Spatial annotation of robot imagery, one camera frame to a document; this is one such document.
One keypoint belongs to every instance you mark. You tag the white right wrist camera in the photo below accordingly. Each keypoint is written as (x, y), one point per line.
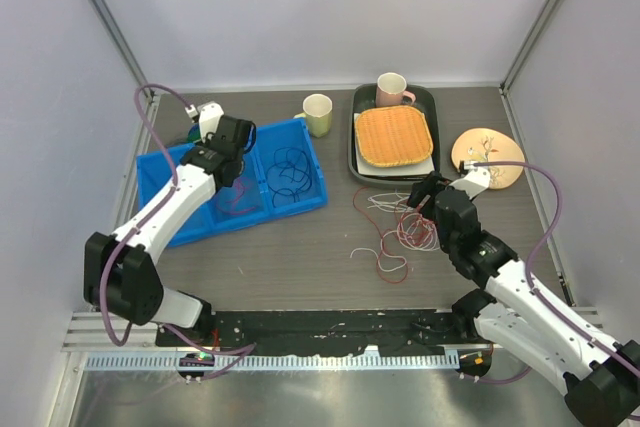
(474, 180)

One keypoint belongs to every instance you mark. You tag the woven orange basket tray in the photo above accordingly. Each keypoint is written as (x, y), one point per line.
(393, 136)

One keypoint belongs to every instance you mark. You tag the beige plate with bird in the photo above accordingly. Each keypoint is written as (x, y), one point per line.
(488, 145)

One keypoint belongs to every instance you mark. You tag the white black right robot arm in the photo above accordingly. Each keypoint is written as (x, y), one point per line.
(597, 376)

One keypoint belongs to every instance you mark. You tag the pink ceramic mug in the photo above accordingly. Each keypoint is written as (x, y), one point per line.
(392, 90)

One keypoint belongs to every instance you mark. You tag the light green ceramic mug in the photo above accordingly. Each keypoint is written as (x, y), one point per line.
(317, 112)

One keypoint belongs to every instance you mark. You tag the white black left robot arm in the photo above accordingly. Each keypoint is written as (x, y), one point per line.
(120, 275)

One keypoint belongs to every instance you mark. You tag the white slotted cable duct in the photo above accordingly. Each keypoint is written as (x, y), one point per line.
(192, 361)

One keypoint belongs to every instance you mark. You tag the white square plate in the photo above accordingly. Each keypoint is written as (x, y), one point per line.
(414, 170)

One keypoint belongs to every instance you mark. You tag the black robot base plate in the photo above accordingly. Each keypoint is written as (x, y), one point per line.
(334, 333)

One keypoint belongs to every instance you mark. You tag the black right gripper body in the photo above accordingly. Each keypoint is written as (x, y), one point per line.
(442, 236)

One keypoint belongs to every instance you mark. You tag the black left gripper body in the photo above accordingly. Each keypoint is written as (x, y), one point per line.
(207, 141)

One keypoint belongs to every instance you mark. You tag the blue plastic compartment bin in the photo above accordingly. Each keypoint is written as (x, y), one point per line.
(282, 177)

